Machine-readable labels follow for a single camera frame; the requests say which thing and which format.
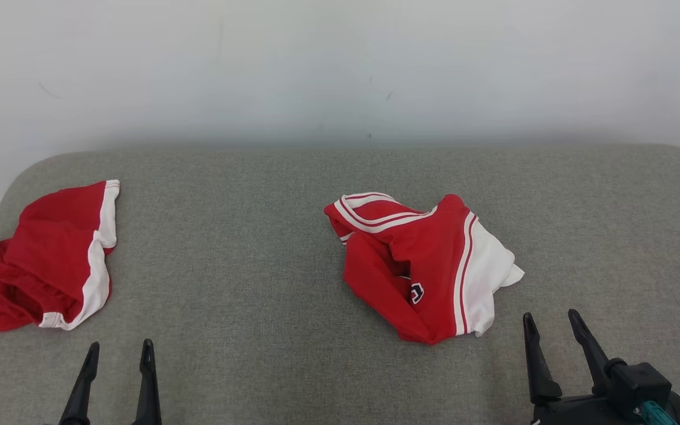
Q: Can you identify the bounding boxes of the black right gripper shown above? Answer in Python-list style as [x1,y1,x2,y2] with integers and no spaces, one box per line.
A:
[522,309,651,425]

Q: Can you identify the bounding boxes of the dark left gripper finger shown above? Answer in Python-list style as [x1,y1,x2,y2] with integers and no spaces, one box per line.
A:
[60,341,100,425]
[133,339,162,425]

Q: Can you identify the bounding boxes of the red shorts white side panels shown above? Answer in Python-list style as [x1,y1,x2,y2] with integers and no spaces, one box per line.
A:
[0,179,120,332]

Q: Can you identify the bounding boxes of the red jersey shirt white stripes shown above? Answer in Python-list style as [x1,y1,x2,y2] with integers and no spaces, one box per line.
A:
[324,192,525,346]

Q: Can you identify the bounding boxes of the grey fabric sofa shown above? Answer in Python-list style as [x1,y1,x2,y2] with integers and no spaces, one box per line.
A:
[0,145,680,425]

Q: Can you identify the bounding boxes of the teal camera cable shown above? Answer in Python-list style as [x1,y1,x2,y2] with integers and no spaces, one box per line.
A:
[640,400,678,425]

